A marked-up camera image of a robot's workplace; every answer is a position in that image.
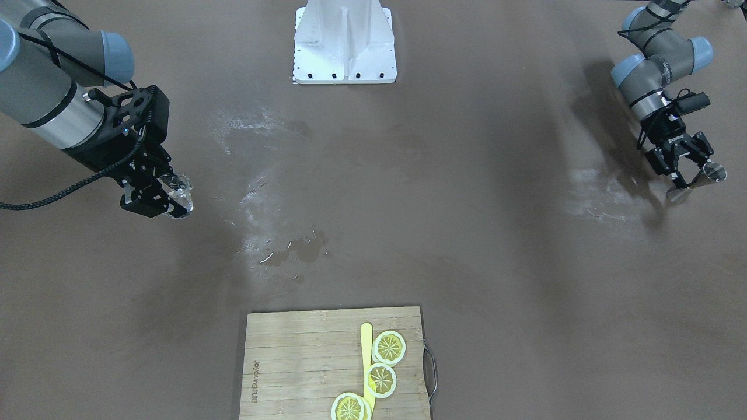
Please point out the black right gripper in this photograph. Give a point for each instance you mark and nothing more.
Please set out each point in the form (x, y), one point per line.
(104, 156)

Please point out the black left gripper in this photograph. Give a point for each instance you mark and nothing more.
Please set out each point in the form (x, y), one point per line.
(663, 129)

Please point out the clear glass measuring cup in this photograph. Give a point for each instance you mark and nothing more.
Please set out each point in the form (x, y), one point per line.
(178, 188)

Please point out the steel double jigger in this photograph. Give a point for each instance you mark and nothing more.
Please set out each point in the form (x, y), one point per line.
(710, 173)

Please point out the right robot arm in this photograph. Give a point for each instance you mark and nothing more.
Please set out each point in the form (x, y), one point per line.
(73, 87)

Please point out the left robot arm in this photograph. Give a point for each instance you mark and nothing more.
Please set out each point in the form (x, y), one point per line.
(664, 56)

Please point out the bamboo cutting board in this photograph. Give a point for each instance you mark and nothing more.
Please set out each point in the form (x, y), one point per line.
(297, 363)

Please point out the yellow plastic knife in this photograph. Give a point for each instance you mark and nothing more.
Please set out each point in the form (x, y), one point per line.
(366, 332)

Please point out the upper lemon slice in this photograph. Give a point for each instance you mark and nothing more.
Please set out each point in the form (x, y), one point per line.
(389, 348)

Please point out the lemon slice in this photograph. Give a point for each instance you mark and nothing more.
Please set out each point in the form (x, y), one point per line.
(389, 348)
(350, 406)
(380, 380)

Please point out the lower lemon slice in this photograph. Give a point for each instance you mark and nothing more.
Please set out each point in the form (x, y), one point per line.
(350, 406)

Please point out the middle lemon slice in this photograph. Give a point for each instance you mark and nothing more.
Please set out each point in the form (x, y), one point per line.
(380, 380)

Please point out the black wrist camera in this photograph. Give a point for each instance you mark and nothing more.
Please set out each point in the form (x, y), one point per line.
(690, 102)

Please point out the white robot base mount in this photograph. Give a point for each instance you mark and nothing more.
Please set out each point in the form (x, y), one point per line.
(344, 42)

